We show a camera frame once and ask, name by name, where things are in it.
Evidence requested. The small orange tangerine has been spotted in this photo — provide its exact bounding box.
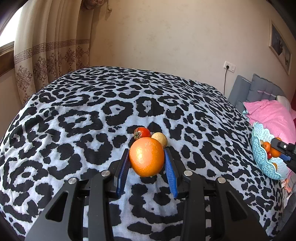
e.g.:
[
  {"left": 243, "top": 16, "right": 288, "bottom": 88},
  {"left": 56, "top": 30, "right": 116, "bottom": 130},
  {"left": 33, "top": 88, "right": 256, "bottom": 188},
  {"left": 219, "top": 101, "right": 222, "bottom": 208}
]
[{"left": 269, "top": 146, "right": 281, "bottom": 158}]

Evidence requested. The large orange fruit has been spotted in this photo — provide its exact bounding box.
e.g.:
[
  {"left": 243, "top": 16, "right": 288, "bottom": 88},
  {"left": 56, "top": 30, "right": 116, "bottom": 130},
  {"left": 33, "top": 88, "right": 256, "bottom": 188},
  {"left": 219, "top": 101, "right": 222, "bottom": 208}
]
[{"left": 129, "top": 137, "right": 165, "bottom": 177}]

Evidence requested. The light blue lattice basket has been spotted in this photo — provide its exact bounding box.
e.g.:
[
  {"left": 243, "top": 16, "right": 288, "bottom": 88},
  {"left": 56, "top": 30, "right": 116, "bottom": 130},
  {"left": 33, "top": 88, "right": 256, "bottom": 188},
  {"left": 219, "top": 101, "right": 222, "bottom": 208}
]
[{"left": 251, "top": 122, "right": 289, "bottom": 180}]

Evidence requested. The red tomato in basket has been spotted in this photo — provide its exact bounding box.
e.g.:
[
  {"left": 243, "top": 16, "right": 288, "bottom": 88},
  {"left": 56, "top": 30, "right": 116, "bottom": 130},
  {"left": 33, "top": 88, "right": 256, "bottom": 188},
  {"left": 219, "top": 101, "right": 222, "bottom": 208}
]
[{"left": 267, "top": 152, "right": 272, "bottom": 160}]

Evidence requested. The pink blanket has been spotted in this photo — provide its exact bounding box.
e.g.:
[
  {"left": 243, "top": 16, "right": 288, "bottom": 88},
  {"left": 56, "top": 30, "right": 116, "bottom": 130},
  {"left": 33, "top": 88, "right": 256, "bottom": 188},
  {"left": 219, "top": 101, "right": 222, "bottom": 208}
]
[{"left": 243, "top": 99, "right": 295, "bottom": 144}]

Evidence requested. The tan round fruit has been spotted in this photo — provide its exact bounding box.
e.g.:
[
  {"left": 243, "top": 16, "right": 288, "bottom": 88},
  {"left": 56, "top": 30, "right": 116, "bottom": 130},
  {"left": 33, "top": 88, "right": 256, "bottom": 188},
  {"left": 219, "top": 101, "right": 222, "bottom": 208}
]
[{"left": 151, "top": 132, "right": 168, "bottom": 149}]

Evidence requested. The red cherry tomato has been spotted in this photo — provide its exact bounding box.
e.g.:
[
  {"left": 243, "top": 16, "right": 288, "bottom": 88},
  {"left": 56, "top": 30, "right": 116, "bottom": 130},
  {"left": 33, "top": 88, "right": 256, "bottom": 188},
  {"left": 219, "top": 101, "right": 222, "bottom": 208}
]
[{"left": 133, "top": 126, "right": 151, "bottom": 140}]

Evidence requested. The white pillow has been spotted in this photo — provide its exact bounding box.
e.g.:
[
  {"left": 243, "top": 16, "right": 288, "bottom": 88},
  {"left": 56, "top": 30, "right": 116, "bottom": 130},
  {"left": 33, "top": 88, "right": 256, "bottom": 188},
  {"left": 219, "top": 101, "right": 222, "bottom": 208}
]
[{"left": 276, "top": 95, "right": 292, "bottom": 113}]

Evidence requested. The leopard print table cloth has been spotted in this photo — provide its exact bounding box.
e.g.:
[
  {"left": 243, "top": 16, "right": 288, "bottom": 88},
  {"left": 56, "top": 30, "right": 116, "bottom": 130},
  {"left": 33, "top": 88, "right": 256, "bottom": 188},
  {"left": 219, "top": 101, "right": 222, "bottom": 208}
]
[{"left": 1, "top": 66, "right": 282, "bottom": 240}]

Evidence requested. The grey sofa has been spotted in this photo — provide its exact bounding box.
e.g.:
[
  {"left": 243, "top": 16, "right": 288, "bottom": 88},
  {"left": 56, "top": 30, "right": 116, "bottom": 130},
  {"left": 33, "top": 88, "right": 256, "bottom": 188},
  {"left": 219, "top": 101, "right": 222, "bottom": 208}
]
[{"left": 228, "top": 74, "right": 286, "bottom": 113}]

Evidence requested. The beige patterned curtain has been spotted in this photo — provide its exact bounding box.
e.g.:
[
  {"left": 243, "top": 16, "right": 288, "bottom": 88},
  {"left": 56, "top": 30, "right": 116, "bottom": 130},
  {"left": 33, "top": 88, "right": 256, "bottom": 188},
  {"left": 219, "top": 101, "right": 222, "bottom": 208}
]
[{"left": 14, "top": 1, "right": 112, "bottom": 104}]

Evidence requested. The white wall socket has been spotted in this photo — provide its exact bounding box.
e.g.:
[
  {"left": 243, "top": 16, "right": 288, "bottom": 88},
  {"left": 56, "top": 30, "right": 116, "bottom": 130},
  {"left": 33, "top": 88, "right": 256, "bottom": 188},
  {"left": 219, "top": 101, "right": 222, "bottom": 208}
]
[{"left": 223, "top": 61, "right": 236, "bottom": 73}]

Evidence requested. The black power cable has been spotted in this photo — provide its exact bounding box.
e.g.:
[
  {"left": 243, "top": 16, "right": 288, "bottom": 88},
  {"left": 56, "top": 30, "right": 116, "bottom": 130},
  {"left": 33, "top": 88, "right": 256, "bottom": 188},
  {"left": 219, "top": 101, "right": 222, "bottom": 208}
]
[{"left": 223, "top": 66, "right": 230, "bottom": 96}]

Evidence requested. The framed wall picture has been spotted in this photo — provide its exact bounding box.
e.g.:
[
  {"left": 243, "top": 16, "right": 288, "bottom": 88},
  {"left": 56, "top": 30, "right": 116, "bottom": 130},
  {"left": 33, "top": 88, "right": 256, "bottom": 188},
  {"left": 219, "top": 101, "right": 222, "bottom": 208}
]
[{"left": 269, "top": 20, "right": 292, "bottom": 76}]

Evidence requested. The wooden window frame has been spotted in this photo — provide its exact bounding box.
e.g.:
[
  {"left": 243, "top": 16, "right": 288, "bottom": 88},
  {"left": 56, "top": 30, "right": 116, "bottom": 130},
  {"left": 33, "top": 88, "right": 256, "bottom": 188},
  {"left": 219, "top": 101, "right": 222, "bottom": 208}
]
[{"left": 0, "top": 42, "right": 15, "bottom": 76}]

